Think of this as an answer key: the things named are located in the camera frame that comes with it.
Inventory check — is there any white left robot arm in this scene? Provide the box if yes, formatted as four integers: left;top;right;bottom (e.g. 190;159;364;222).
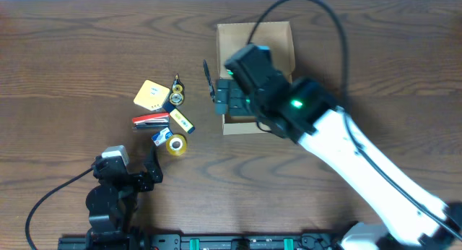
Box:
85;145;163;249

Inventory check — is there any brown cardboard box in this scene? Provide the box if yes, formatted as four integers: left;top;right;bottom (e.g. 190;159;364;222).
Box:
216;21;296;136

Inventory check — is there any red black stapler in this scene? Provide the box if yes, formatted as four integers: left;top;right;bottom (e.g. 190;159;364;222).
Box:
132;113;170;129

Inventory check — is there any blue white staples box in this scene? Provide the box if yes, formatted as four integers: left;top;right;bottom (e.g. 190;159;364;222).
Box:
152;127;173;147

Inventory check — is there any yellow highlighter marker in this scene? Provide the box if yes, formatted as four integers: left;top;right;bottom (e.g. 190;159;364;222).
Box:
162;102;195;134

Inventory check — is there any black pen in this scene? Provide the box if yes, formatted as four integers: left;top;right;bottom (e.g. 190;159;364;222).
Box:
203;59;216;103

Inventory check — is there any correction tape dispenser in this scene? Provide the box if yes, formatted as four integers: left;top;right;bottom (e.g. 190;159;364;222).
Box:
169;74;185;106

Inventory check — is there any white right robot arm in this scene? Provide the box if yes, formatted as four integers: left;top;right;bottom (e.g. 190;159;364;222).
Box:
225;44;461;249

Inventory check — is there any yellow sticky note pad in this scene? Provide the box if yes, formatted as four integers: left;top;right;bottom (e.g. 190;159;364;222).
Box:
134;80;170;111

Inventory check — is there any yellow clear tape roll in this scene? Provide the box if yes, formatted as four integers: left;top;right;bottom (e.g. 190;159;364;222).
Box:
166;134;187;156

